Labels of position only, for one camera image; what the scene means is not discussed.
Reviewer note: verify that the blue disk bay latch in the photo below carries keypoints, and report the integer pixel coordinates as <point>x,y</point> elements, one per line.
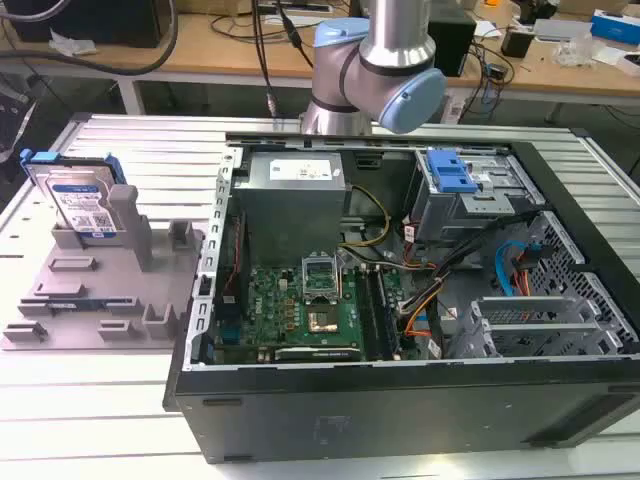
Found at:
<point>449,172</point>

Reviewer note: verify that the CPU socket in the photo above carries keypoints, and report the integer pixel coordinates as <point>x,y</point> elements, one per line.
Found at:
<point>325,322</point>

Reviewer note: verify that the graphics card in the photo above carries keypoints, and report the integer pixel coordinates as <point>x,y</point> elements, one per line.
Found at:
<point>315,354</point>

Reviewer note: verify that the black box on desk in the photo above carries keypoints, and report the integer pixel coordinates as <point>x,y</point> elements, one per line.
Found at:
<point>450,42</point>

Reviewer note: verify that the grey parts rack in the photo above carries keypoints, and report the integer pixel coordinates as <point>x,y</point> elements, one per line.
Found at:
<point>100,295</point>

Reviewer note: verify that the grey power supply unit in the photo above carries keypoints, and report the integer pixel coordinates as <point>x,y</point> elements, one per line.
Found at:
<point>295,200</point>

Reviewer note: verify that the blue and white box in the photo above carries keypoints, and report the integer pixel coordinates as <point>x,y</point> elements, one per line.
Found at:
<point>616,26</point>

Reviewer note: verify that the metal disk bay cage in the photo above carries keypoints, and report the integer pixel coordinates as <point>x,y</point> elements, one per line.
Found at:
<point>470,200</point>

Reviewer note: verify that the small black cube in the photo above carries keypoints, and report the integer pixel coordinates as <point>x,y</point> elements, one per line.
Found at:
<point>516,41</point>

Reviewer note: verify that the hard disk in blue carrier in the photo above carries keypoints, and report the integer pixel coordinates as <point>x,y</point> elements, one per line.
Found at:
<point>80,195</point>

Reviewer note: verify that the RAM stick on rack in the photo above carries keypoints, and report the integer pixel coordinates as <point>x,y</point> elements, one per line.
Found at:
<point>75,303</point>

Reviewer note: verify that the green motherboard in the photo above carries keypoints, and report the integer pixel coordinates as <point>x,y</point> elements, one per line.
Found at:
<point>300,310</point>

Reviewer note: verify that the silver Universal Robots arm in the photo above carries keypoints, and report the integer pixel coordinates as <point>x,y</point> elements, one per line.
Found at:
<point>380,65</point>

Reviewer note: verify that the wooden desk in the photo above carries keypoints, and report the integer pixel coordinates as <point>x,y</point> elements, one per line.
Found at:
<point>200,55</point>

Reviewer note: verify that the silver expansion slot bracket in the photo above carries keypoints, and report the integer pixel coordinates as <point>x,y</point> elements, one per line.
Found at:
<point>530,302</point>

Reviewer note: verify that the black open PC case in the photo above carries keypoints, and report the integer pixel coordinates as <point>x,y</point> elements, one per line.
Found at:
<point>400,410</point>

